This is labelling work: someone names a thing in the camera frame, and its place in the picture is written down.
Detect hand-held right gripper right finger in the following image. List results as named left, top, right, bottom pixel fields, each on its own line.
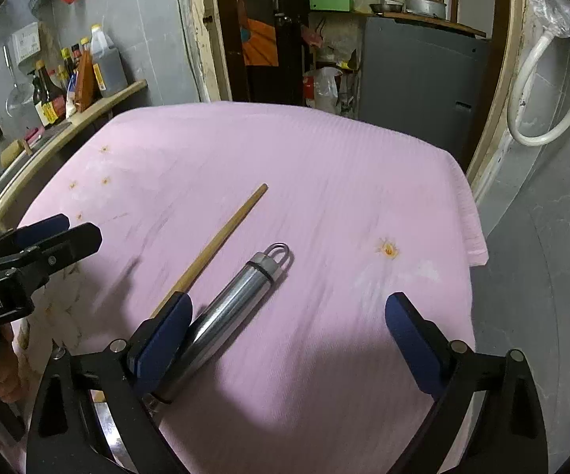
left=384, top=292, right=548, bottom=474

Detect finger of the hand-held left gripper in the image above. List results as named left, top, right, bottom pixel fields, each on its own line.
left=0, top=222, right=103, bottom=288
left=16, top=214, right=71, bottom=250

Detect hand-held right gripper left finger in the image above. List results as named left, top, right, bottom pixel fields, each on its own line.
left=26, top=292, right=194, bottom=474

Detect steel-handled utensil with loop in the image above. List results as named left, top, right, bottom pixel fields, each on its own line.
left=142, top=243, right=294, bottom=406

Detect wooden chopstick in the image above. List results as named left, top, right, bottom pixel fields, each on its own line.
left=149, top=184, right=269, bottom=319

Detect yellow sponge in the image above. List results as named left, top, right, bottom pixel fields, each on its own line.
left=1, top=141, right=26, bottom=169

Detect dark sauce bottle yellow label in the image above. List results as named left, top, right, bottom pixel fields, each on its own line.
left=36, top=60, right=67, bottom=124

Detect white and blue packet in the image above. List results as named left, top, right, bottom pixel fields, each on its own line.
left=65, top=75, right=80, bottom=119

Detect metal strainer ladle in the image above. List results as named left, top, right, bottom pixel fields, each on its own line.
left=3, top=45, right=36, bottom=112

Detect beige kitchen counter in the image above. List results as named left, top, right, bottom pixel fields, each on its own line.
left=0, top=80, right=148, bottom=252

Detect orange packet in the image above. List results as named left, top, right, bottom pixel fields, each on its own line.
left=74, top=49, right=99, bottom=113

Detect yellow-capped sauce bottle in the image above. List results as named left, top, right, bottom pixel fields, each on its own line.
left=60, top=48, right=76, bottom=86

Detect large plastic oil jug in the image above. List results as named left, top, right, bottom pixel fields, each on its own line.
left=90, top=24, right=129, bottom=98

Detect pink floral tablecloth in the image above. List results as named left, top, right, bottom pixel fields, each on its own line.
left=11, top=101, right=489, bottom=474

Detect dark wooden door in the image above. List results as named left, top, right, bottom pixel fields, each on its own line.
left=215, top=0, right=310, bottom=107

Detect grey cabinet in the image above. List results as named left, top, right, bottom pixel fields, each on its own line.
left=356, top=16, right=492, bottom=151

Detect white plastic bag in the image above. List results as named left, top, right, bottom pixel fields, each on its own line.
left=304, top=66, right=343, bottom=109

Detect wooden board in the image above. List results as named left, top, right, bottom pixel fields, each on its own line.
left=379, top=10, right=487, bottom=38

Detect metal pot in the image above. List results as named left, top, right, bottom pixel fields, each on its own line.
left=403, top=0, right=448, bottom=17

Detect clear plastic bag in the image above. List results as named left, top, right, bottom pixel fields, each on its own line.
left=529, top=0, right=570, bottom=40

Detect white wall box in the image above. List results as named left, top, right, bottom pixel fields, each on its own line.
left=11, top=22, right=44, bottom=62

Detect wooden door frame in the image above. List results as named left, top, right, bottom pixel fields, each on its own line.
left=186, top=0, right=529, bottom=198

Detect white hose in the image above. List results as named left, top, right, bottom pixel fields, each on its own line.
left=506, top=34, right=570, bottom=147

